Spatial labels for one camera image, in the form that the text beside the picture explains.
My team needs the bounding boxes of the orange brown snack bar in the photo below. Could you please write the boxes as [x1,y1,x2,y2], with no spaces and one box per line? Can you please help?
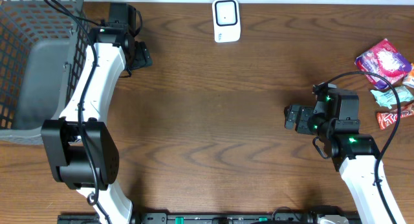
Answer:
[376,102,413,130]

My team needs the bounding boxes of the teal snack packet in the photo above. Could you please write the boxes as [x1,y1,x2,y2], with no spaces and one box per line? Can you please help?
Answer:
[371,86,413,109]

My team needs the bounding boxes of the red purple snack bag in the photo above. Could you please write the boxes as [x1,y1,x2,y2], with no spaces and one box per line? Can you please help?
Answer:
[354,39,411,84]

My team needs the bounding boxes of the orange juice carton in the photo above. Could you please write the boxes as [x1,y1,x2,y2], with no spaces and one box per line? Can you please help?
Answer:
[402,63,414,88]

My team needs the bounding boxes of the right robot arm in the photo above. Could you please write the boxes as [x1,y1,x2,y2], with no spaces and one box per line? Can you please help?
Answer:
[284,84,405,223]

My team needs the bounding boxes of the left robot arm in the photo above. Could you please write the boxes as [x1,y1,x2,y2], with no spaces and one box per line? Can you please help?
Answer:
[41,3,153,223]

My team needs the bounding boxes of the grey plastic mesh basket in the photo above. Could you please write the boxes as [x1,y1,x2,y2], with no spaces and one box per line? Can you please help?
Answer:
[1,0,89,144]

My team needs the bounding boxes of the right black cable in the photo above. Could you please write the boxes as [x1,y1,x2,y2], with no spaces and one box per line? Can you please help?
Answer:
[312,71,402,224]

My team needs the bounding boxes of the black cable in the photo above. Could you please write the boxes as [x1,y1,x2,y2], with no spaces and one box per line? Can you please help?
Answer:
[41,0,113,224]
[312,71,402,224]

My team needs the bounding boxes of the left black cable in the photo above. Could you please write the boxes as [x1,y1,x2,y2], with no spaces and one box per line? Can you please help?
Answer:
[41,0,113,224]

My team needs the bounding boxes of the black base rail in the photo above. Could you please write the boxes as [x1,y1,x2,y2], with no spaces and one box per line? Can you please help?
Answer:
[57,212,363,224]

